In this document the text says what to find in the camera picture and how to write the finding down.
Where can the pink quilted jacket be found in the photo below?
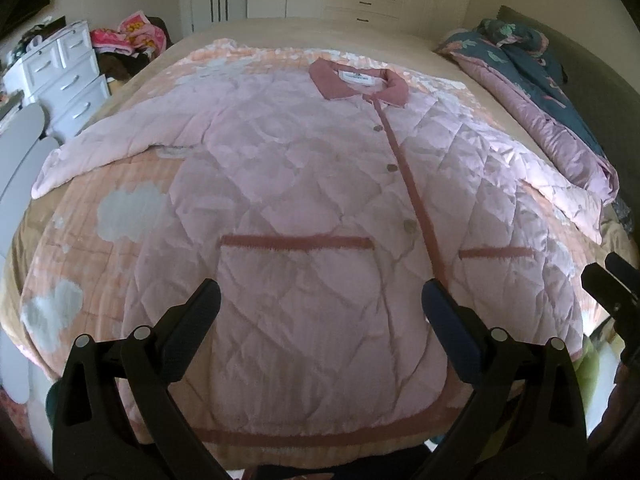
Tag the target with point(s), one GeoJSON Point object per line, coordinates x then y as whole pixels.
{"type": "Point", "coordinates": [310, 239]}

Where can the white drawer chest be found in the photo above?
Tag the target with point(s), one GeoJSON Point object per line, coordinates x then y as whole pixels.
{"type": "Point", "coordinates": [62, 75]}

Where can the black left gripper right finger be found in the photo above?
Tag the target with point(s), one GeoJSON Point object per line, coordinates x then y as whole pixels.
{"type": "Point", "coordinates": [524, 418]}

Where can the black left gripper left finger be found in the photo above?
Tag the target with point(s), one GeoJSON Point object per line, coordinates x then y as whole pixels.
{"type": "Point", "coordinates": [115, 417]}

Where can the teal and pink duvet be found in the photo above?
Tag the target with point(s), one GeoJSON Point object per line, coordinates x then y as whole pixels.
{"type": "Point", "coordinates": [513, 62]}

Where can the white rounded chair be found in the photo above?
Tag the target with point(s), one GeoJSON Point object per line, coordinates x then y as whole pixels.
{"type": "Point", "coordinates": [24, 148]}

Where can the grey headboard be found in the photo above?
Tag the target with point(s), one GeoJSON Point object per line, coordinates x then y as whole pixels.
{"type": "Point", "coordinates": [607, 103]}

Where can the pink cartoon cloth pile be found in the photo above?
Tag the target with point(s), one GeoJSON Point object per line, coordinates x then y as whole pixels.
{"type": "Point", "coordinates": [134, 35]}

